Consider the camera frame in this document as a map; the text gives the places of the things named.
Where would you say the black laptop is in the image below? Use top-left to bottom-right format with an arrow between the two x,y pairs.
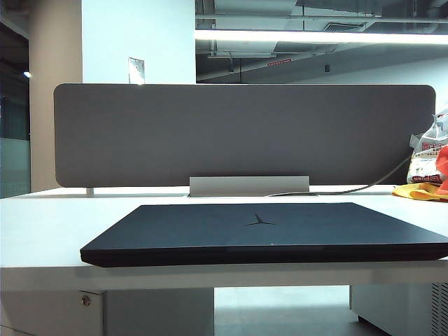
79,202 -> 448,269

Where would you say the grey fabric desk divider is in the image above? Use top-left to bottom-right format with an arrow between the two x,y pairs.
53,83 -> 436,188

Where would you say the hanging ceiling lamp fixture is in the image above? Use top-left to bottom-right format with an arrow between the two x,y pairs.
207,50 -> 278,60

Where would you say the long ceiling light strip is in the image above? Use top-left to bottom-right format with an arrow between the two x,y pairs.
195,29 -> 448,46

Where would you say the white drawer cabinet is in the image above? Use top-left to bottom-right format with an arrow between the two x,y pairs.
0,288 -> 215,336

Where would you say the ceiling air vent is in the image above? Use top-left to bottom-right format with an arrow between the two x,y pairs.
321,21 -> 368,34

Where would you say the yellow cloth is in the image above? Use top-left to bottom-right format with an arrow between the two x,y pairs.
391,181 -> 448,204

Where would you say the white plastic bag red print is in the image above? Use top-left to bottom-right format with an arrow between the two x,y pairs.
405,110 -> 448,185

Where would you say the white cabinet with vent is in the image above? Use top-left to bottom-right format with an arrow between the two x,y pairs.
348,281 -> 448,336

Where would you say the orange red plastic bag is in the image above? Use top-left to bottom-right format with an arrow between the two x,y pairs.
433,145 -> 448,202

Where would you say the silver cable tray flap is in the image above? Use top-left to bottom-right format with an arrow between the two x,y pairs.
189,176 -> 311,197

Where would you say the paper notice on wall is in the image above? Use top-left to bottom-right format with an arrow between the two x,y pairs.
127,57 -> 146,85

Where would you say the grey power cable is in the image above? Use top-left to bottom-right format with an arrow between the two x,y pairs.
265,153 -> 413,197

